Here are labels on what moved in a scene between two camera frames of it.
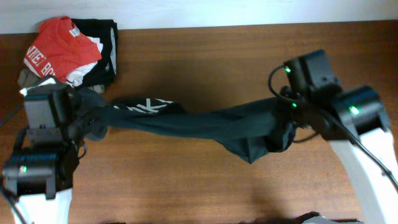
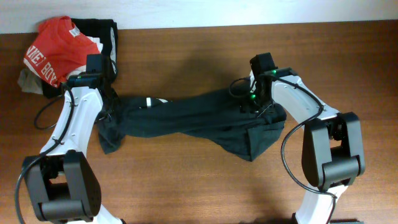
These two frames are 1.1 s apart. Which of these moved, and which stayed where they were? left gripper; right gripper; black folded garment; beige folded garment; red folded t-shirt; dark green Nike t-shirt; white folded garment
Moved: right gripper; left gripper; dark green Nike t-shirt
Stayed: white folded garment; red folded t-shirt; beige folded garment; black folded garment
